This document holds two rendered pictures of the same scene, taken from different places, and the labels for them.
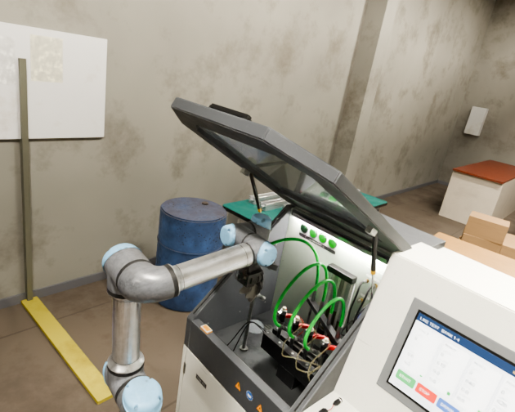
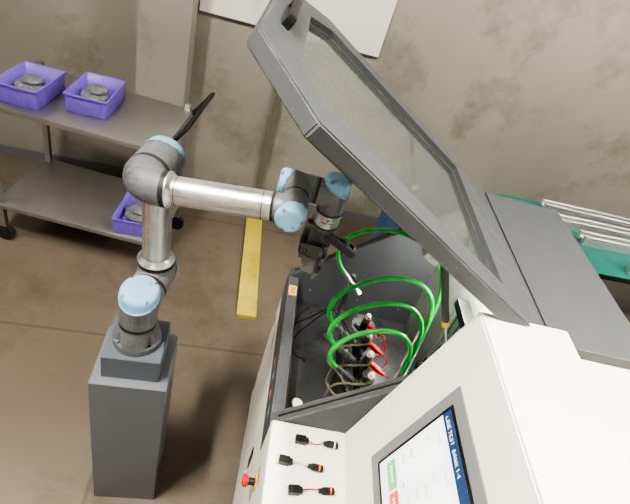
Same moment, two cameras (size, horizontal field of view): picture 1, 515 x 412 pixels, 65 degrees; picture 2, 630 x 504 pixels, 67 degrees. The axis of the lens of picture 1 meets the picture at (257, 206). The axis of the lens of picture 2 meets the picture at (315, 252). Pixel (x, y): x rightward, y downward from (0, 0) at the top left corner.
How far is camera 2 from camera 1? 0.82 m
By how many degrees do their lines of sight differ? 36
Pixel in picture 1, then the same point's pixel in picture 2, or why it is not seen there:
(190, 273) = (182, 190)
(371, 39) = not seen: outside the picture
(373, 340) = (398, 407)
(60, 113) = (337, 15)
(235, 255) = (246, 198)
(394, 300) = (442, 375)
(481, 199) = not seen: outside the picture
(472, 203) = not seen: outside the picture
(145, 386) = (145, 286)
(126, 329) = (146, 223)
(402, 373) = (393, 467)
